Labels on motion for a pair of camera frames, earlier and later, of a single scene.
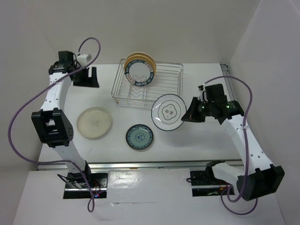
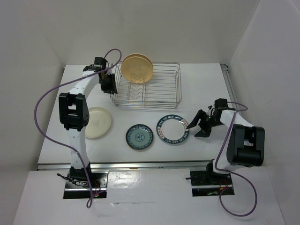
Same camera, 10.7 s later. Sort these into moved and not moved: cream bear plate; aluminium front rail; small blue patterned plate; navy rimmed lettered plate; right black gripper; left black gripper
Moved: left black gripper; navy rimmed lettered plate; right black gripper
Not moved: aluminium front rail; cream bear plate; small blue patterned plate
